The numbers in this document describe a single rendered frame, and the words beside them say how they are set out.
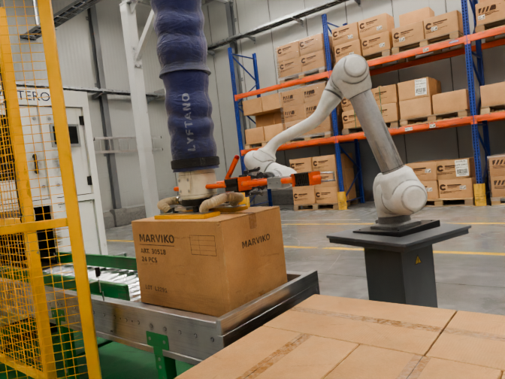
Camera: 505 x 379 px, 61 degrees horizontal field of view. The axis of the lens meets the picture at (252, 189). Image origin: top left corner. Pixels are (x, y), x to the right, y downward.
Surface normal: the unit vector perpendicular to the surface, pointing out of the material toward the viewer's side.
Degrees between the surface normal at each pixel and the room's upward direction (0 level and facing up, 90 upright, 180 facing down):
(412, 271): 90
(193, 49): 93
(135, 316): 90
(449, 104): 91
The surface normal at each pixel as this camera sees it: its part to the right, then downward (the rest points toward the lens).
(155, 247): -0.63, 0.11
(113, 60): 0.78, -0.06
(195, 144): 0.20, -0.24
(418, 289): 0.52, -0.01
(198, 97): 0.57, -0.26
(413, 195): 0.05, 0.12
